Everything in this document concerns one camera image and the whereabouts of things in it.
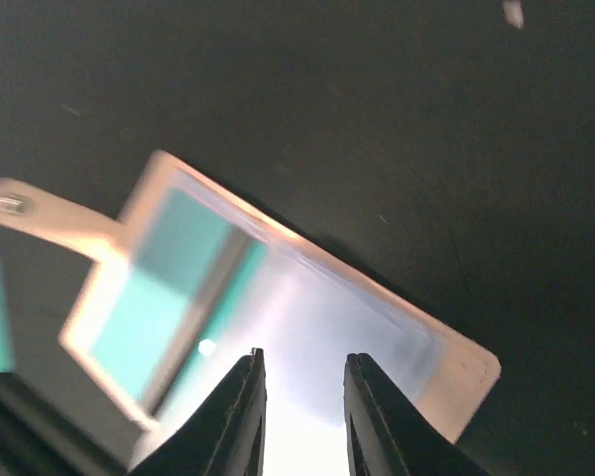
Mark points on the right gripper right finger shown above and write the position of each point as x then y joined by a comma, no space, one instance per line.
387,435

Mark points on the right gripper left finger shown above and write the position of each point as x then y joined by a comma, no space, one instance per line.
225,435

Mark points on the beige card holder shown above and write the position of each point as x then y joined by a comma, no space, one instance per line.
465,375

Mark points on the blue credit card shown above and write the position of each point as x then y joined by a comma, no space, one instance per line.
259,291

